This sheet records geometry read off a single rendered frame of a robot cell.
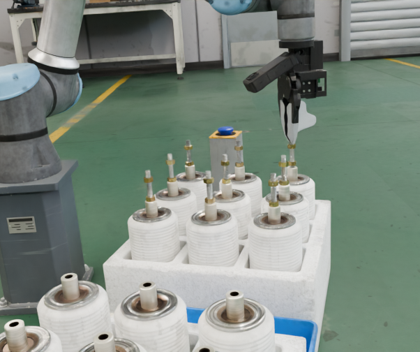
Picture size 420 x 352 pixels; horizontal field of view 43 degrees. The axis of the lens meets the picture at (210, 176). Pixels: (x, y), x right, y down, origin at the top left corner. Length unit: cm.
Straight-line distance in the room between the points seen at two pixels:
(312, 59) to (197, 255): 46
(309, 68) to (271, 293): 47
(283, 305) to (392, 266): 49
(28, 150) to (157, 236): 35
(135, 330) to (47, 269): 56
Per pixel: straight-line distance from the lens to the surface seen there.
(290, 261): 94
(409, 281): 131
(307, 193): 115
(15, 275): 125
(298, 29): 108
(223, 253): 96
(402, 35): 628
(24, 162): 117
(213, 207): 96
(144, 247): 100
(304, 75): 110
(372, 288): 127
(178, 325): 70
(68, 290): 76
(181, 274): 96
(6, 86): 115
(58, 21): 124
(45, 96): 120
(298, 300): 93
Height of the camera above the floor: 62
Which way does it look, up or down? 17 degrees down
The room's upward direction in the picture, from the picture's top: 4 degrees counter-clockwise
